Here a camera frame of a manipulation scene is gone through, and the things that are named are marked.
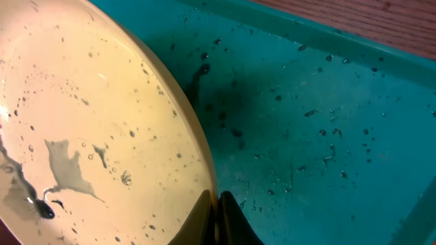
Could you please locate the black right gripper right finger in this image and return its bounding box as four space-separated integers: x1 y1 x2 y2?
218 191 264 245

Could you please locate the blue plastic tray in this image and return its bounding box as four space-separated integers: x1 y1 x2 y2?
97 0 435 244

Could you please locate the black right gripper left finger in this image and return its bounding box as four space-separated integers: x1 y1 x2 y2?
168 190 212 245

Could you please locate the yellow-rimmed plate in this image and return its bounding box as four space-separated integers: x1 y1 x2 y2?
1 0 217 245

